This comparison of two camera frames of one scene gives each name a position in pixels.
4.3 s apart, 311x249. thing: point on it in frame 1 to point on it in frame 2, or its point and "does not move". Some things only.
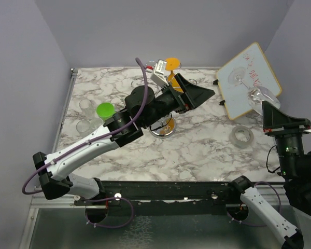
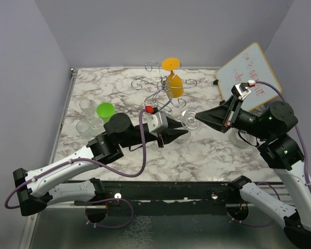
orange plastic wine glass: x=173 y=64 does not move
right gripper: x=275 y=122 to x=222 y=116
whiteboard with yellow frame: x=250 y=69 does not move
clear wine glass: x=95 y=123 does not move
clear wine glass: x=256 y=94 to x=188 y=119
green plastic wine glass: x=105 y=110 does not move
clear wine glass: x=84 y=127 does not move
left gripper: x=193 y=96 to x=168 y=135
